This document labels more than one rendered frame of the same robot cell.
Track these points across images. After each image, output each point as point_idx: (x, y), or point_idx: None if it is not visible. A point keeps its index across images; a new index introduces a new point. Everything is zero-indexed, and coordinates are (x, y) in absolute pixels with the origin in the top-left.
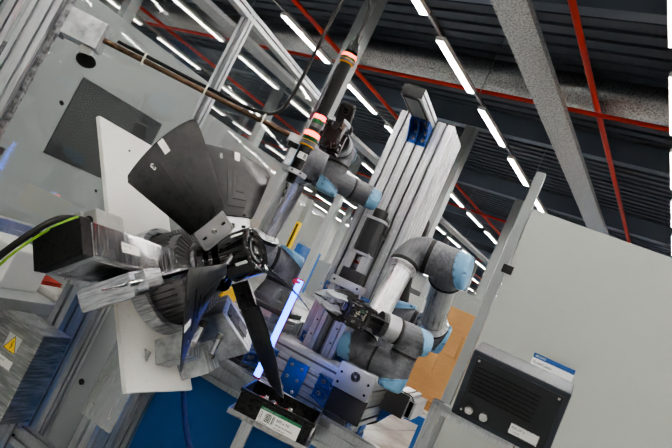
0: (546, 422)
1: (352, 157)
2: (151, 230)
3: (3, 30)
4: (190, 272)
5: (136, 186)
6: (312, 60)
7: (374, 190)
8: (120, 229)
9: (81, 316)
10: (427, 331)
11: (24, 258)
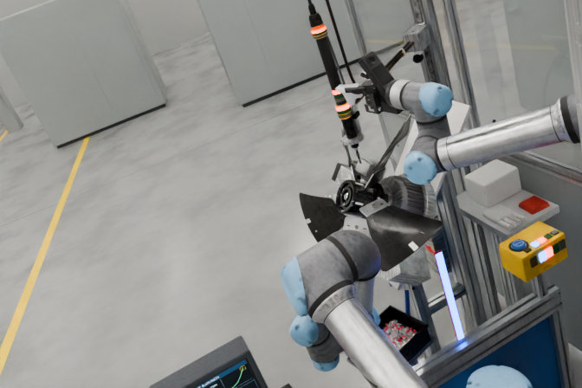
0: None
1: (415, 108)
2: (403, 173)
3: (452, 38)
4: (300, 194)
5: (345, 148)
6: (337, 38)
7: (407, 156)
8: (364, 170)
9: (448, 226)
10: (297, 320)
11: (468, 182)
